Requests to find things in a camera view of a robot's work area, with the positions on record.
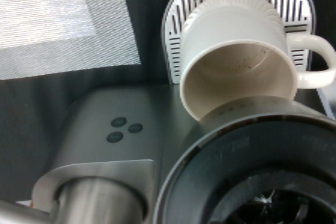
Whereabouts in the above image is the grey woven placemat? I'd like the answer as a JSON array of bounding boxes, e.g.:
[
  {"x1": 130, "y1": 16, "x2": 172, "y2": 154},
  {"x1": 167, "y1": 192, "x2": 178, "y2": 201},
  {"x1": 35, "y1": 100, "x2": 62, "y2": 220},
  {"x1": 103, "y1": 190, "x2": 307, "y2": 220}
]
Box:
[{"x1": 0, "y1": 0, "x2": 142, "y2": 80}]

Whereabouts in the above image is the steel milk frother jug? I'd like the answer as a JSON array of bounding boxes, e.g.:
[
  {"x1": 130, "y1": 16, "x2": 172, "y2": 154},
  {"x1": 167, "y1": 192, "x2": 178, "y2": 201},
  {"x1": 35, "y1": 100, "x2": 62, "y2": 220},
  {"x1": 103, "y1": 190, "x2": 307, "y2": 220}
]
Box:
[{"x1": 0, "y1": 178, "x2": 146, "y2": 224}]

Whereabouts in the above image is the grey coffee machine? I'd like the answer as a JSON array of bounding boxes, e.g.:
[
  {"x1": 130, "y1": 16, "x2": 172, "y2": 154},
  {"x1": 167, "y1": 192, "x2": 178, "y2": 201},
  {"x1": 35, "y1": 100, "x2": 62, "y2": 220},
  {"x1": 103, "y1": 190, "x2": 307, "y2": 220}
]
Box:
[{"x1": 0, "y1": 0, "x2": 336, "y2": 224}]

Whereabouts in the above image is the white ceramic mug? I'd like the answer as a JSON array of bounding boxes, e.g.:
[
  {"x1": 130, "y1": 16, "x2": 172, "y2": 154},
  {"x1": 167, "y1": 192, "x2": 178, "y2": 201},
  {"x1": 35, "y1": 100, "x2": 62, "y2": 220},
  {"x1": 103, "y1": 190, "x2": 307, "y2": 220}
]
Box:
[{"x1": 181, "y1": 0, "x2": 336, "y2": 119}]

